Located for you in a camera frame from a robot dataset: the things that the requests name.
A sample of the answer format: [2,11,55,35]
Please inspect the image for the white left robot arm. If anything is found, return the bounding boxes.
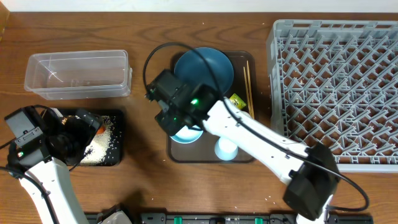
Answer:
[2,105,103,223]

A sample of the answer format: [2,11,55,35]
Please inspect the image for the brown serving tray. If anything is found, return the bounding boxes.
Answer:
[167,51,258,164]

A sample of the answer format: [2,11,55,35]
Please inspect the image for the clear plastic bin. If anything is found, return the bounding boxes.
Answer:
[24,50,132,100]

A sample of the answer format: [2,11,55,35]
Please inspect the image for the light blue bowl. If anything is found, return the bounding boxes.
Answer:
[170,126,203,144]

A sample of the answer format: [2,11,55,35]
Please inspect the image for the black waste tray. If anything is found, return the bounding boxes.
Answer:
[40,108,125,167]

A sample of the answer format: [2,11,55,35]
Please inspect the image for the dark blue plate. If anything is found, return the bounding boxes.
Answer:
[174,47,234,93]

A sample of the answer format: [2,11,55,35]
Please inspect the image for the grey dishwasher rack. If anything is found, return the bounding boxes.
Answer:
[266,19,397,173]

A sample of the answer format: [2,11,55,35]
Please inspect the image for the light blue plastic cup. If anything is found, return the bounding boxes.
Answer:
[215,138,238,161]

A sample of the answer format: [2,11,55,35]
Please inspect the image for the green snack wrapper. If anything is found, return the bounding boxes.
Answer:
[229,93,247,110]

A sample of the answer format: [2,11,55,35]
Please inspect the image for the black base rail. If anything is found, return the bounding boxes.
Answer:
[83,212,374,224]

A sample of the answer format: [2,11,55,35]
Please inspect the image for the wooden chopstick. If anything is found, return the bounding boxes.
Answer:
[243,67,254,118]
[246,60,255,119]

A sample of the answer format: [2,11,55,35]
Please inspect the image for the orange carrot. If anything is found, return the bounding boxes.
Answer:
[96,125,106,135]

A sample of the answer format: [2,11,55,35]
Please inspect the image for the pile of white rice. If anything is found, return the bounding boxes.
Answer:
[80,116,121,166]

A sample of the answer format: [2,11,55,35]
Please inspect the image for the brown food scrap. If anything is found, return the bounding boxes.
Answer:
[61,116,69,125]

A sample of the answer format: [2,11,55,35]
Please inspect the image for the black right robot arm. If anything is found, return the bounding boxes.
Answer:
[144,69,339,223]

